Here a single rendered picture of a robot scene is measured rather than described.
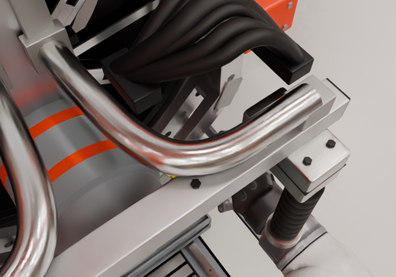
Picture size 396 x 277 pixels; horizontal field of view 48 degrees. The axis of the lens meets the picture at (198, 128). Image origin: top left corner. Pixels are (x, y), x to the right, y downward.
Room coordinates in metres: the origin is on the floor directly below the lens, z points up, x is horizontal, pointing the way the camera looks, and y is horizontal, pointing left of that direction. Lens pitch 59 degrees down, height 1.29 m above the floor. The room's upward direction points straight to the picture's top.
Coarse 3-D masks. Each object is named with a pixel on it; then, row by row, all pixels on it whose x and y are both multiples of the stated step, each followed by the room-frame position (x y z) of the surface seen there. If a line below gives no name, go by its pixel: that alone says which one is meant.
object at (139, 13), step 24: (48, 0) 0.38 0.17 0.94; (72, 0) 0.39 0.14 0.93; (120, 0) 0.58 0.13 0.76; (144, 0) 0.44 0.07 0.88; (96, 24) 0.41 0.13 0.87; (120, 24) 0.41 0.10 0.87; (144, 24) 0.52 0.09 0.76; (72, 48) 0.37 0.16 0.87; (96, 48) 0.54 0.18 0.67; (120, 48) 0.52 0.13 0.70; (96, 72) 0.38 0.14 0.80; (120, 96) 0.45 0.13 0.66; (168, 96) 0.42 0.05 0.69; (144, 120) 0.40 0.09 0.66; (0, 192) 0.28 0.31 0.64; (0, 216) 0.24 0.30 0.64
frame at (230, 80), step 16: (240, 64) 0.40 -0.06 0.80; (192, 80) 0.42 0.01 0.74; (208, 80) 0.40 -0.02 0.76; (224, 80) 0.38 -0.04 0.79; (240, 80) 0.40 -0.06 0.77; (192, 96) 0.40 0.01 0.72; (208, 96) 0.39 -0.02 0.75; (224, 96) 0.38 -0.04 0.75; (176, 112) 0.38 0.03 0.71; (208, 112) 0.37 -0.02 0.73; (160, 128) 0.37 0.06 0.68; (176, 128) 0.38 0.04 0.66; (192, 128) 0.35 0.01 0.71; (160, 176) 0.31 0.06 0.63; (0, 240) 0.20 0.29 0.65; (0, 256) 0.17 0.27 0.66
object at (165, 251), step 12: (204, 216) 0.42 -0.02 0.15; (192, 228) 0.39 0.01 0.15; (204, 228) 0.39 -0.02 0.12; (180, 240) 0.35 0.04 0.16; (192, 240) 0.37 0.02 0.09; (156, 252) 0.32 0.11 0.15; (168, 252) 0.32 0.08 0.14; (144, 264) 0.29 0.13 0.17; (156, 264) 0.30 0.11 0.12; (120, 276) 0.26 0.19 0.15; (132, 276) 0.26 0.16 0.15
